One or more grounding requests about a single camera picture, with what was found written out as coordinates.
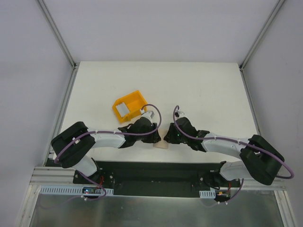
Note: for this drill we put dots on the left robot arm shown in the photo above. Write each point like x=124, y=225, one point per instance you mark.
x=73, y=144

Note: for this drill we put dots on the right aluminium post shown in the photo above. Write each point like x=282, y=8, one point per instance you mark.
x=262, y=33

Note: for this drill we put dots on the aluminium frame rail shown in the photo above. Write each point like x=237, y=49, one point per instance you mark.
x=43, y=175

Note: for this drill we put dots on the beige card holder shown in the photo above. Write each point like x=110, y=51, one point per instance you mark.
x=161, y=145

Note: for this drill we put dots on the yellow plastic bin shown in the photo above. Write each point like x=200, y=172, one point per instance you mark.
x=134, y=101

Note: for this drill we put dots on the left aluminium post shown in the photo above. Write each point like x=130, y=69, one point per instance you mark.
x=56, y=32

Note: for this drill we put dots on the white cable duct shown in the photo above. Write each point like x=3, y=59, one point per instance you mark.
x=75, y=190
x=210, y=194

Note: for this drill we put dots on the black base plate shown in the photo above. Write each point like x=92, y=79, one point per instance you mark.
x=155, y=179

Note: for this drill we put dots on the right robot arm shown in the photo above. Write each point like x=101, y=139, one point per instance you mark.
x=257, y=158

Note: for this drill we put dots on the white cable duct left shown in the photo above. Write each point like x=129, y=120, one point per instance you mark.
x=75, y=190

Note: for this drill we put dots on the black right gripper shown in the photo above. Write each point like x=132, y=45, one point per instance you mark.
x=171, y=133

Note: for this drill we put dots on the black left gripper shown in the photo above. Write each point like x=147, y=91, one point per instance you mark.
x=154, y=133

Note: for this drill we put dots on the white cable duct right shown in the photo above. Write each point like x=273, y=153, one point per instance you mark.
x=210, y=194

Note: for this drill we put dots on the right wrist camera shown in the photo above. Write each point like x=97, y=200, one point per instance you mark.
x=180, y=114

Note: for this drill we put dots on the aluminium post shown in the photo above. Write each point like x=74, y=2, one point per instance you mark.
x=56, y=32
x=262, y=33

